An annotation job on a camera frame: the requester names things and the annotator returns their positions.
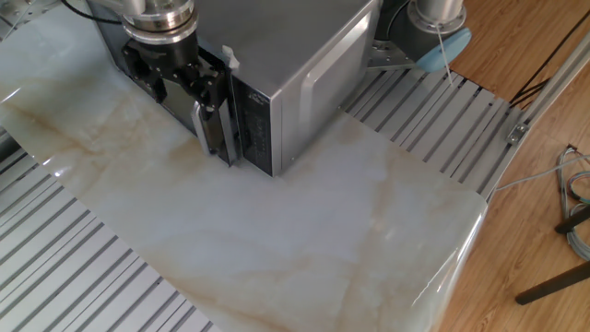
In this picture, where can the white zip tie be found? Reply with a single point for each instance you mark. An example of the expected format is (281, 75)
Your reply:
(443, 55)

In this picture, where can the aluminium table edge rail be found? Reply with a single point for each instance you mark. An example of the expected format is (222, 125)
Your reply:
(548, 87)

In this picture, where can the dark chair leg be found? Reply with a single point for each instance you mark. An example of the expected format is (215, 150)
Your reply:
(553, 286)
(574, 220)

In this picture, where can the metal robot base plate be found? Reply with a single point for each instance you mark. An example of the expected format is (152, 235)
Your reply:
(392, 57)

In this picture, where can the glossy marble pattern mat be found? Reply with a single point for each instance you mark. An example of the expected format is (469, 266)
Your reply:
(253, 240)

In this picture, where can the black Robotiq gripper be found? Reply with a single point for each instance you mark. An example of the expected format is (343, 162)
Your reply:
(170, 57)

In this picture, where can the silver microwave body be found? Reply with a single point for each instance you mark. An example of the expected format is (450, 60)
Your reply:
(299, 69)

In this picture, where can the black glass microwave door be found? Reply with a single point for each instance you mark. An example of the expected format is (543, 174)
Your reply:
(228, 129)

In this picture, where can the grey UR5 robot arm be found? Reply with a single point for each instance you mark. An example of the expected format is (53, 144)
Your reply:
(161, 16)

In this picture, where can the white tape piece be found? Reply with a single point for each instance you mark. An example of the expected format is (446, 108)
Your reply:
(231, 57)

